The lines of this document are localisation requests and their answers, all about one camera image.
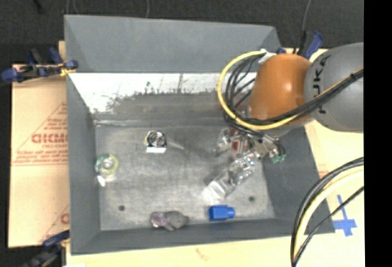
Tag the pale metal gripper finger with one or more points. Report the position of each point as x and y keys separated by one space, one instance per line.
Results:
x=226 y=140
x=228 y=178

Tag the blue plastic block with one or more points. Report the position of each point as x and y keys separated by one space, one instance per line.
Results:
x=220 y=212

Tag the clear glass cup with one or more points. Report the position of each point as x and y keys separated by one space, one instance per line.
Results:
x=156 y=139

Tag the grey toy animal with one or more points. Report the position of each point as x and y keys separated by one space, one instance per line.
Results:
x=171 y=220

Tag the grey metal bin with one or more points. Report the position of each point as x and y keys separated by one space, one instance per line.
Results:
x=153 y=174

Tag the clear glass with green rim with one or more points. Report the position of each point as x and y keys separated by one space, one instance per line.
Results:
x=106 y=164

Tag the brown cardboard board red print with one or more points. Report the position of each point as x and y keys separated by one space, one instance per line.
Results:
x=36 y=167

